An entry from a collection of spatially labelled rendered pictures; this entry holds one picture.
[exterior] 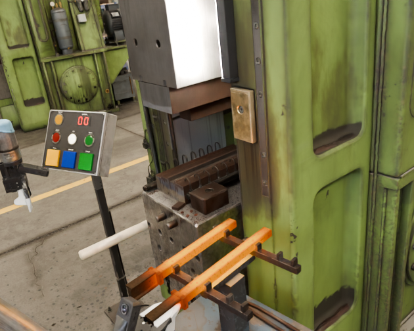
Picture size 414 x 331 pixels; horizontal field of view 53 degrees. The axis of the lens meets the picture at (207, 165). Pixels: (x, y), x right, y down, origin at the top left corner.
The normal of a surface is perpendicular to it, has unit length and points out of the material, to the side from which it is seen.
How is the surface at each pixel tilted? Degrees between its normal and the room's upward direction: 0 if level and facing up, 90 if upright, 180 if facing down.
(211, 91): 90
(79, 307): 0
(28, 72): 90
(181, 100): 90
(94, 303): 0
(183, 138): 90
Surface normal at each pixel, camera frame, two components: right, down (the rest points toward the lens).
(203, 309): -0.11, -0.91
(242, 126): -0.78, 0.32
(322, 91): 0.62, 0.24
